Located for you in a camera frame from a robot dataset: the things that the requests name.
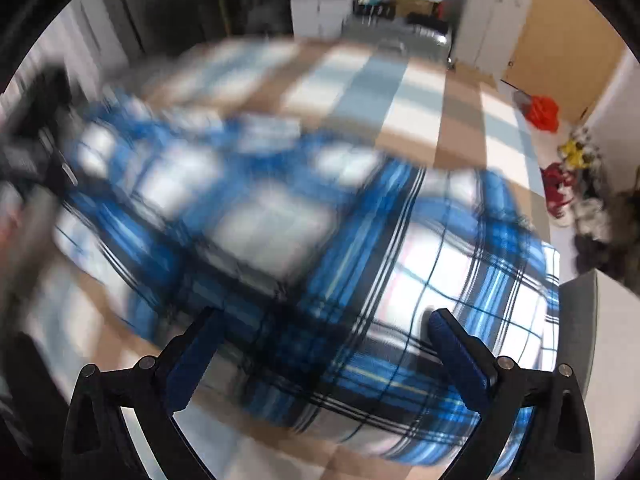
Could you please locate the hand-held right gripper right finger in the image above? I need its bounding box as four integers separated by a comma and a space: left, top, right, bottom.
425, 308, 598, 480

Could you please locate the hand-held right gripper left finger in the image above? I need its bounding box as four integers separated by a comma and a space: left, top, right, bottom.
61, 305, 226, 480

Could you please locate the blue plaid shirt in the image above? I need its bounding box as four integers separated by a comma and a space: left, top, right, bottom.
50, 87, 562, 467

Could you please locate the white table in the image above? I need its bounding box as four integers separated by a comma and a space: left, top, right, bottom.
556, 269, 640, 480

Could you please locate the red bag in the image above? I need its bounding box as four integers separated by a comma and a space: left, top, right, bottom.
541, 162, 574, 219

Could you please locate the brown white checked bed sheet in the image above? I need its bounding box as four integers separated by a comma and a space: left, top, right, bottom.
0, 35, 553, 480

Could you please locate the orange bag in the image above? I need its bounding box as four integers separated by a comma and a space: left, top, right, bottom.
524, 94, 561, 133

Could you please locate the wooden door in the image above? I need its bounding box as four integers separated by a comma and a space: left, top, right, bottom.
501, 0, 629, 122

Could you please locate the silver suitcase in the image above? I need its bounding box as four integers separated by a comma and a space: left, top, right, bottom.
349, 19, 452, 57

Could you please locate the white wardrobe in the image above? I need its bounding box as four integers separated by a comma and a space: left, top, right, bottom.
451, 0, 534, 84

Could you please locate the black crate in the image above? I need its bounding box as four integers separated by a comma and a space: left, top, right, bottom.
353, 1, 397, 19

